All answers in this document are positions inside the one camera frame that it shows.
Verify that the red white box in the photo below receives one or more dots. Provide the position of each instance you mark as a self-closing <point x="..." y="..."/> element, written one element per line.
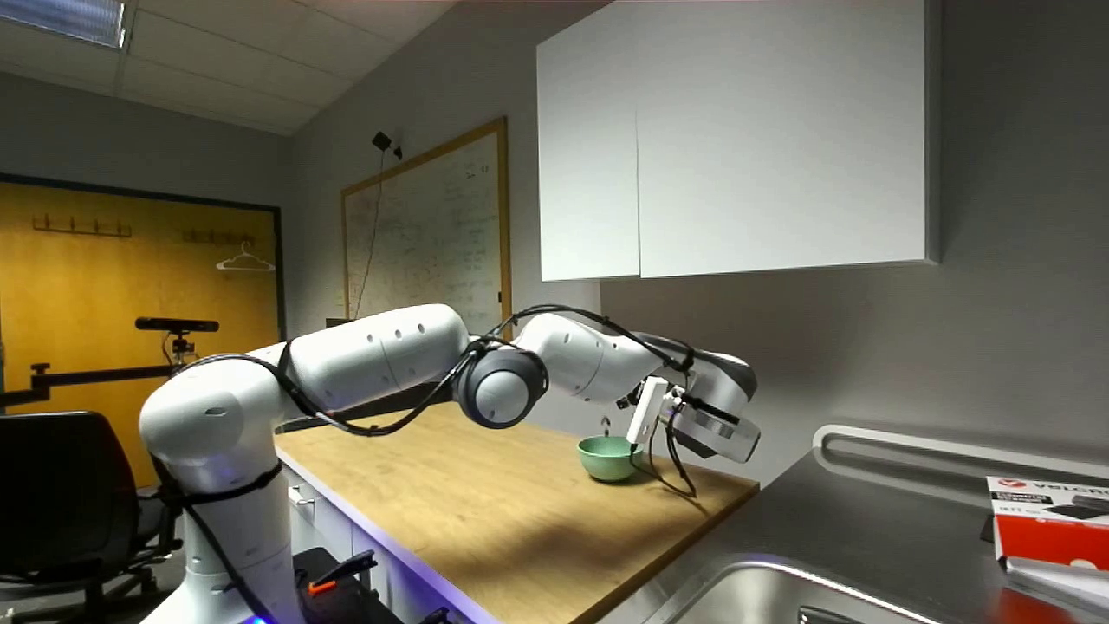
<point x="1052" y="532"/>

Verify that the whiteboard with wooden frame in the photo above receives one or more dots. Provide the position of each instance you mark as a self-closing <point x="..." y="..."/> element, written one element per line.
<point x="436" y="229"/>

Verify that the black office chair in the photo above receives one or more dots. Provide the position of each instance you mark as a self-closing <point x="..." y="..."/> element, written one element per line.
<point x="72" y="512"/>

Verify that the stainless steel sink counter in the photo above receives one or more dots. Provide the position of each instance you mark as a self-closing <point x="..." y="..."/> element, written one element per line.
<point x="883" y="529"/>

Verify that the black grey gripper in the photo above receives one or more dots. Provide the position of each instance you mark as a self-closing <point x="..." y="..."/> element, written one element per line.
<point x="712" y="406"/>

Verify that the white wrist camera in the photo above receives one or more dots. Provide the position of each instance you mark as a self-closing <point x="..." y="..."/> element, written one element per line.
<point x="652" y="396"/>

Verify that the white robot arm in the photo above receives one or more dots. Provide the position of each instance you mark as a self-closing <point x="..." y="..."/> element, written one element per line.
<point x="212" y="425"/>

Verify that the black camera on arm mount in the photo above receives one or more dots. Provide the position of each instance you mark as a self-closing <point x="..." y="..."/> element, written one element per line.
<point x="108" y="363"/>

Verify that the white wall cabinet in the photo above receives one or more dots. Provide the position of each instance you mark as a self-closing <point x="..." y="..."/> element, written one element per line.
<point x="729" y="135"/>

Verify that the ceiling light panel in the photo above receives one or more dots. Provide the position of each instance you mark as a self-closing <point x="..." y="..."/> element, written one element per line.
<point x="94" y="21"/>

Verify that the clothes hanger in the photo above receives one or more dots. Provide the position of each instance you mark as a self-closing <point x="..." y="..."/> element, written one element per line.
<point x="245" y="260"/>

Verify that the green bowl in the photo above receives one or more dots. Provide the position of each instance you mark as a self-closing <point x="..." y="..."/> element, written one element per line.
<point x="607" y="460"/>

